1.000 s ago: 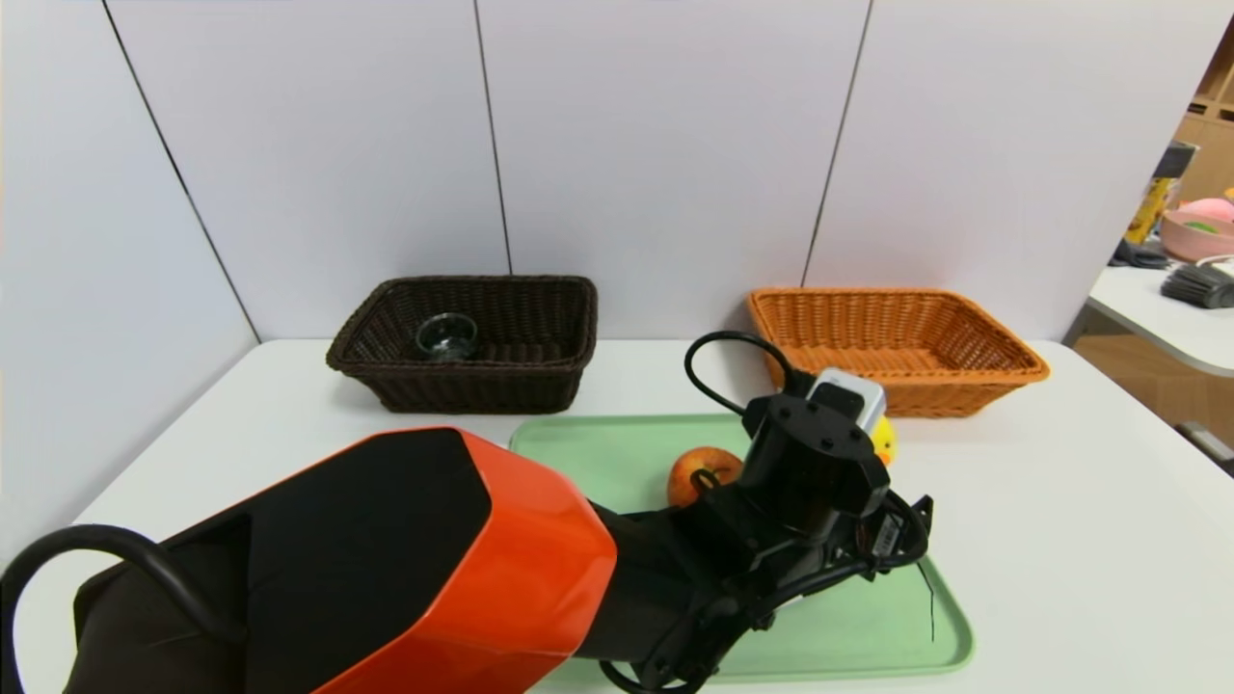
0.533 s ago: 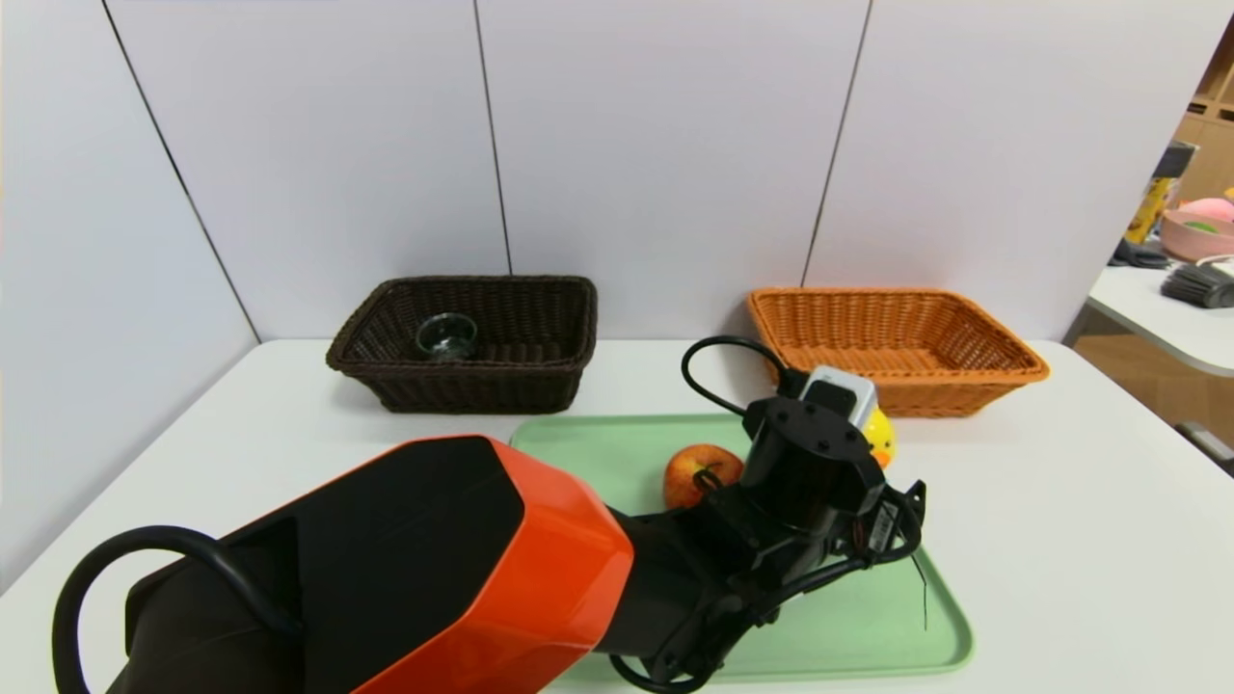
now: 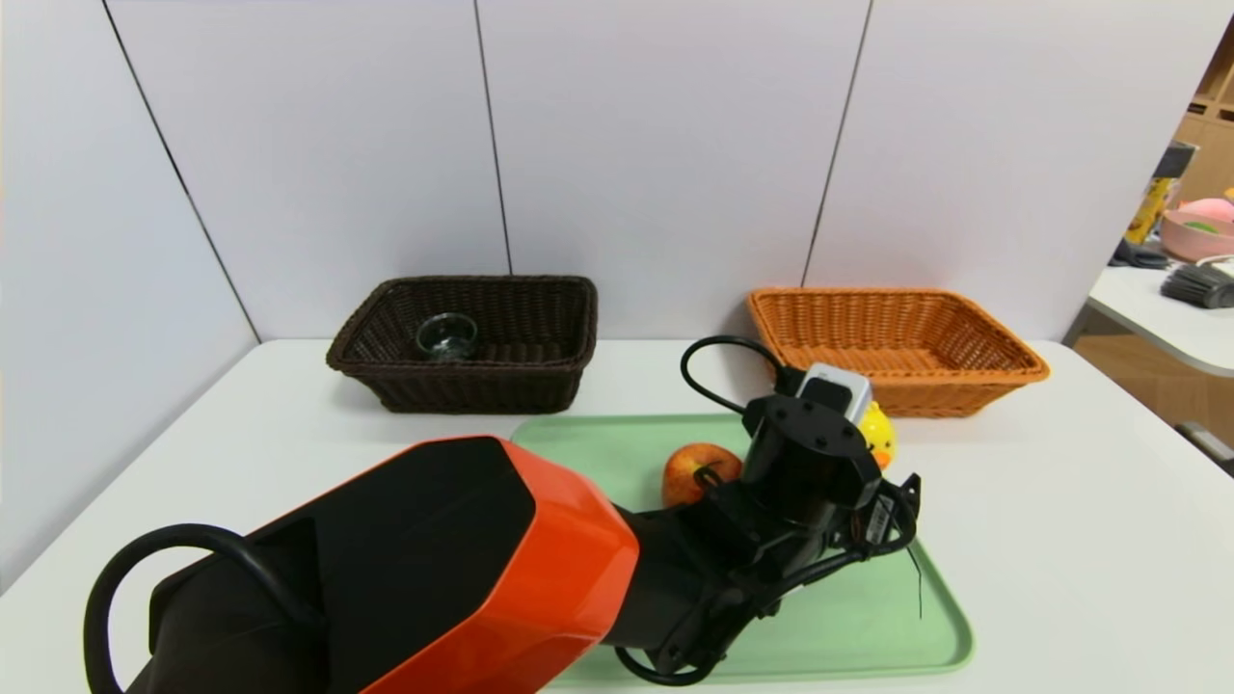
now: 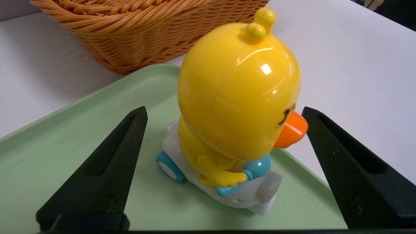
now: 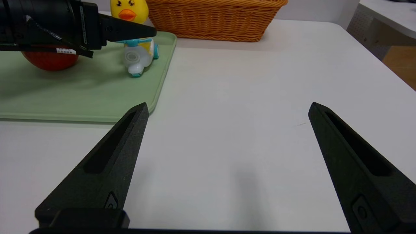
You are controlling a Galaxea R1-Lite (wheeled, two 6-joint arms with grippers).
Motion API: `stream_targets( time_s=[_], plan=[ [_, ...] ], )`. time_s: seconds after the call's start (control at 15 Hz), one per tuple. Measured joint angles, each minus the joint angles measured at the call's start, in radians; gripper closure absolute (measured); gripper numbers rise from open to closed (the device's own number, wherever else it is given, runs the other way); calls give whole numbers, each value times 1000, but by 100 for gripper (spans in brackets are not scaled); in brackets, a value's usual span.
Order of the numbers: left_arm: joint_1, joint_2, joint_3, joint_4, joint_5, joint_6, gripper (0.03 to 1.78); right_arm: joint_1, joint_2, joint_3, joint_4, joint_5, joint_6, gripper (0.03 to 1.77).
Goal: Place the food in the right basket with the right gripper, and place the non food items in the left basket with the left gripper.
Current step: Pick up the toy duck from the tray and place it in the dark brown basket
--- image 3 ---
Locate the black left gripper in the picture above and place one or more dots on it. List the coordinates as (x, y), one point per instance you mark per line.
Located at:
(879, 521)

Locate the small clear glass cup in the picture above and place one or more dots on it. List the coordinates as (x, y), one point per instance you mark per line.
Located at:
(446, 337)

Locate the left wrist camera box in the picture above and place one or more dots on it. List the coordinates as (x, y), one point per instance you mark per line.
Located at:
(841, 384)

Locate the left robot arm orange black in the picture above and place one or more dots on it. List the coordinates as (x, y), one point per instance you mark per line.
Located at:
(463, 578)

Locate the dark grey floor object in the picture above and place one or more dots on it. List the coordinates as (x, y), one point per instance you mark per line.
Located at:
(1210, 448)

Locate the wooden shelf unit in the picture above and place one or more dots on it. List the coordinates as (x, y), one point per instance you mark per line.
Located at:
(1210, 154)

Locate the black brush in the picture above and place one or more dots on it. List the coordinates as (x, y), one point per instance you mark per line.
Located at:
(1195, 287)

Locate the orange wicker basket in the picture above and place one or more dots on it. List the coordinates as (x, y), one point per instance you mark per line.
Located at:
(925, 386)

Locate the red apple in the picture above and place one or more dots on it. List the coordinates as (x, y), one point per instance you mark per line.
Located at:
(686, 472)

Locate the light green plastic tray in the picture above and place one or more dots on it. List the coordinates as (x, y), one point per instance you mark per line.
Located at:
(848, 627)

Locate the dark brown wicker basket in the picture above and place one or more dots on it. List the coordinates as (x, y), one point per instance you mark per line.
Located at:
(463, 387)

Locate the yellow duck scooter toy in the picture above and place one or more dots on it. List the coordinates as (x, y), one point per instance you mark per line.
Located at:
(879, 434)

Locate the yellow black bottle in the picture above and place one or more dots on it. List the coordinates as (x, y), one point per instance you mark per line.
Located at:
(1147, 212)

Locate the pink plush toy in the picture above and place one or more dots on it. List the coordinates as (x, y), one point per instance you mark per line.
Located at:
(1210, 209)

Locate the white side table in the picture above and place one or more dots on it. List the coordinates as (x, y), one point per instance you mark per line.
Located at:
(1157, 328)

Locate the pink bowl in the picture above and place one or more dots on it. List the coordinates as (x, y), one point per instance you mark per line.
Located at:
(1191, 241)

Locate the black flat item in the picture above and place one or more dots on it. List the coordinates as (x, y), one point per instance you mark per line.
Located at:
(1138, 257)

